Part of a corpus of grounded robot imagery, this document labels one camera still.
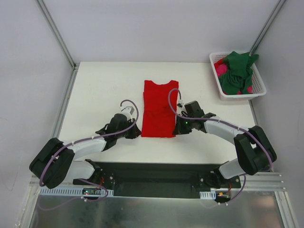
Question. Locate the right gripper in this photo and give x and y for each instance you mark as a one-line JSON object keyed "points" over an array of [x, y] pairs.
{"points": [[179, 128]]}

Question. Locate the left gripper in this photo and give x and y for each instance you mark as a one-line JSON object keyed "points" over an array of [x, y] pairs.
{"points": [[132, 131]]}

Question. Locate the white plastic basket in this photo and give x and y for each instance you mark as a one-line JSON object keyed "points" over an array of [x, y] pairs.
{"points": [[257, 82]]}

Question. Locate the left white cable duct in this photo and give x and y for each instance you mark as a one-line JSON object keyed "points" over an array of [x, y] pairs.
{"points": [[76, 191]]}

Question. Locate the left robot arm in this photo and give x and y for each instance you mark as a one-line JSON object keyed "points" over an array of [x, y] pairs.
{"points": [[54, 160]]}

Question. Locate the red t-shirt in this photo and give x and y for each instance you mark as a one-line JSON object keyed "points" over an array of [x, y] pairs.
{"points": [[158, 119]]}

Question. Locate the green t-shirt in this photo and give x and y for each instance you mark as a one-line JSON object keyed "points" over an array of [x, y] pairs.
{"points": [[237, 80]]}

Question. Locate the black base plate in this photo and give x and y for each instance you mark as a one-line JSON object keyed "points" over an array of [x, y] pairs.
{"points": [[160, 180]]}

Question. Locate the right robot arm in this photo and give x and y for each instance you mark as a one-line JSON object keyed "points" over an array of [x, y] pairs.
{"points": [[254, 151]]}

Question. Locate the aluminium frame post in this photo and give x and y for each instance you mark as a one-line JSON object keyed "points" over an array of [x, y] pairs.
{"points": [[55, 31], [267, 25]]}

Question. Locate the right white cable duct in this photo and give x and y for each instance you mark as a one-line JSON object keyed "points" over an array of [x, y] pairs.
{"points": [[207, 195]]}

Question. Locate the white cable duct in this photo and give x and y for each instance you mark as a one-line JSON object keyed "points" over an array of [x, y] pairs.
{"points": [[207, 195], [76, 191]]}

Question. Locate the pink garment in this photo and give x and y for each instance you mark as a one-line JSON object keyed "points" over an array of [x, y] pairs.
{"points": [[221, 67]]}

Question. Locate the right aluminium frame post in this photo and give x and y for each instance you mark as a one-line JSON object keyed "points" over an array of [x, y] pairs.
{"points": [[267, 25]]}

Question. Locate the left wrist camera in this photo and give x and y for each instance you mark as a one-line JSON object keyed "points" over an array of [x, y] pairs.
{"points": [[127, 111]]}

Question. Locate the left aluminium frame post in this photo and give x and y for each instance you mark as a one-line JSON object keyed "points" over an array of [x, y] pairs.
{"points": [[55, 31]]}

